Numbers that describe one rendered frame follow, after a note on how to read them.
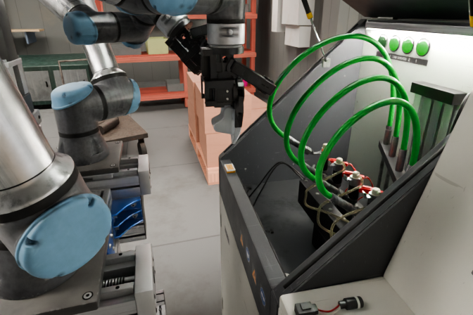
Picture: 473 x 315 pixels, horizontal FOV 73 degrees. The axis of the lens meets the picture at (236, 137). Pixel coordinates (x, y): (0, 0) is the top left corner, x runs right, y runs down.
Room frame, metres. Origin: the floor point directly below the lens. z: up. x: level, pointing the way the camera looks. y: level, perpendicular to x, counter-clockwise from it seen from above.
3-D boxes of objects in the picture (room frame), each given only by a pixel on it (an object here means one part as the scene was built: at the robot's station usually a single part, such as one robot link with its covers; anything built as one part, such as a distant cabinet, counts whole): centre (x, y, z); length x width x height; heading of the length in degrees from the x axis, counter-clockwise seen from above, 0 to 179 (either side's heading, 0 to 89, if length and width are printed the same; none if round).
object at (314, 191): (0.73, -0.28, 0.91); 0.34 x 0.10 x 0.15; 12
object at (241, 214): (0.79, -0.03, 0.87); 0.62 x 0.04 x 0.16; 12
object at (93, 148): (0.93, 0.49, 1.09); 0.15 x 0.15 x 0.10
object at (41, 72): (5.70, 3.43, 0.35); 1.76 x 1.65 x 0.70; 105
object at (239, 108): (0.64, 0.00, 1.29); 0.05 x 0.02 x 0.09; 12
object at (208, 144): (3.29, 0.01, 0.41); 1.39 x 0.99 x 0.82; 11
